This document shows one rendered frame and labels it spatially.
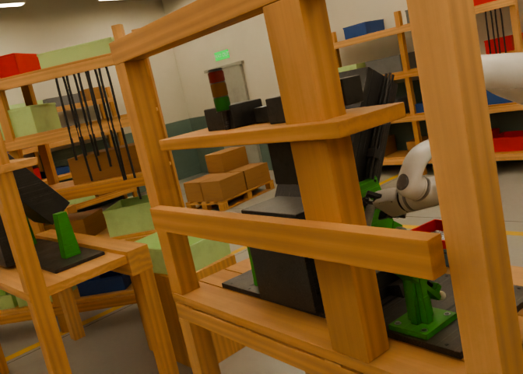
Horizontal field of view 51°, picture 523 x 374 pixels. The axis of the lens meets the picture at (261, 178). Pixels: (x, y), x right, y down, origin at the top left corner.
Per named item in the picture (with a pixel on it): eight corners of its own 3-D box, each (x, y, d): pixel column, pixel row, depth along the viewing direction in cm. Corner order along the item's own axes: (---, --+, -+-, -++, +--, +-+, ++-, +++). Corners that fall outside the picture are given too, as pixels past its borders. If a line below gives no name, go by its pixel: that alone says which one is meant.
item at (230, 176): (238, 190, 926) (229, 147, 914) (275, 188, 874) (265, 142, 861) (187, 211, 837) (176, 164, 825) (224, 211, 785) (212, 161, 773)
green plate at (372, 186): (381, 235, 193) (359, 180, 195) (398, 232, 187) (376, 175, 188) (360, 246, 186) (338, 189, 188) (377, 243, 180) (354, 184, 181)
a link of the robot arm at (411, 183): (441, 92, 150) (408, 197, 150) (479, 111, 157) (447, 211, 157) (419, 92, 158) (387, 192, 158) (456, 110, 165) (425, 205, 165)
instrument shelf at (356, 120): (217, 135, 212) (215, 125, 211) (406, 117, 140) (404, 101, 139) (160, 151, 197) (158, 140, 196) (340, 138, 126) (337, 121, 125)
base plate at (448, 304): (296, 252, 250) (295, 248, 250) (538, 295, 163) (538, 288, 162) (222, 287, 226) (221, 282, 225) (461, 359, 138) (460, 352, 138)
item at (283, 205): (296, 278, 212) (279, 195, 206) (354, 292, 188) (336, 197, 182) (260, 297, 201) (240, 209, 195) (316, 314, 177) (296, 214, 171)
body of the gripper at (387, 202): (422, 195, 169) (395, 202, 178) (399, 180, 165) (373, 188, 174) (418, 216, 166) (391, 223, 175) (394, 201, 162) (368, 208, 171)
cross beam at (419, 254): (165, 225, 221) (159, 204, 219) (447, 272, 117) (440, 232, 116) (154, 229, 218) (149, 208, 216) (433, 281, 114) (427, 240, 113)
